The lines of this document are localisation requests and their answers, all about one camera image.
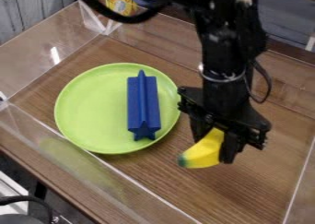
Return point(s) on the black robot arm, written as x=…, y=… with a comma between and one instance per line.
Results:
x=229, y=32

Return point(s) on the yellow toy banana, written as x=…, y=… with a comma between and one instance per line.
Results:
x=201, y=155

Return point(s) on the yellow labelled tin can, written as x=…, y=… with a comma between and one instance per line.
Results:
x=124, y=7

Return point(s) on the green round plate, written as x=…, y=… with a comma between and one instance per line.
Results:
x=90, y=108

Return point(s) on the black device with knob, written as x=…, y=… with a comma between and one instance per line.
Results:
x=54, y=211

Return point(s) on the blue star-shaped block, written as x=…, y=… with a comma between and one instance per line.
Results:
x=143, y=109

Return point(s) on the clear acrylic tray wall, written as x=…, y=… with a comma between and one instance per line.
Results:
x=141, y=188

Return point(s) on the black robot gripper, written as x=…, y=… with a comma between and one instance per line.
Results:
x=219, y=105

